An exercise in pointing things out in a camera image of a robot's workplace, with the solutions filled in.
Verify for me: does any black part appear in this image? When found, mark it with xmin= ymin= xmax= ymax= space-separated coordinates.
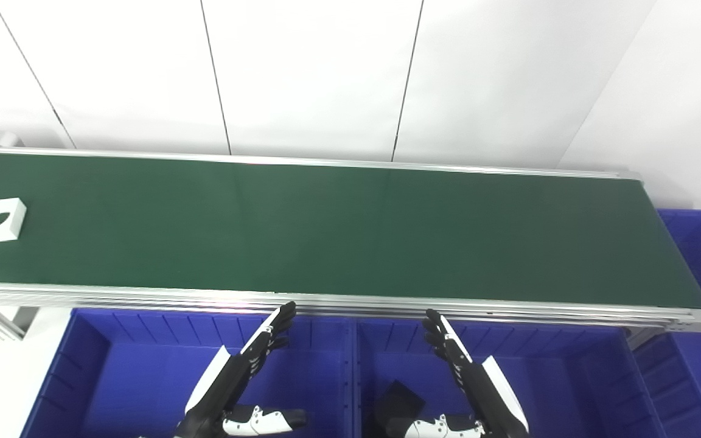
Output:
xmin=374 ymin=380 xmax=425 ymax=438

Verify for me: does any green conveyor belt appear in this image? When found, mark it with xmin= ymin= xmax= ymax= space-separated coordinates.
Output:
xmin=0 ymin=146 xmax=701 ymax=334
xmin=0 ymin=151 xmax=701 ymax=310

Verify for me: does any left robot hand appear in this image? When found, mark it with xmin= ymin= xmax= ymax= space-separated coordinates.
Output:
xmin=175 ymin=301 xmax=307 ymax=438

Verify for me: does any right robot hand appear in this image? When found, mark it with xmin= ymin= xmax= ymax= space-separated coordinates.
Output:
xmin=386 ymin=308 xmax=531 ymax=438

